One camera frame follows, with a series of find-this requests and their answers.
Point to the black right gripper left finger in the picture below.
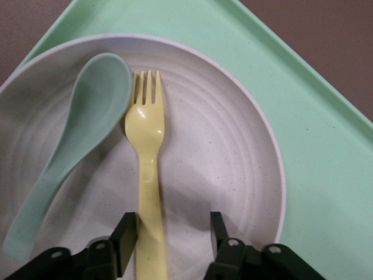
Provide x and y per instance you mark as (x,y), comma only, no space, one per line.
(99,259)

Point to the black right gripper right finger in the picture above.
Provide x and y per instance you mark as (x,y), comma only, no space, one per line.
(239,262)

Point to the yellow plastic fork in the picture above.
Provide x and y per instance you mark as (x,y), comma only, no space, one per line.
(148,181)

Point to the round white speckled plate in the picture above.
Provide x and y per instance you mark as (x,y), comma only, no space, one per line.
(218,146)

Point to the mint green rectangular tray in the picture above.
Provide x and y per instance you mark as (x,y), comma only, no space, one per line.
(314,160)

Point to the pale green plastic spoon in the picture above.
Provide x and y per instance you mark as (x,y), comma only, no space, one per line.
(96,99)

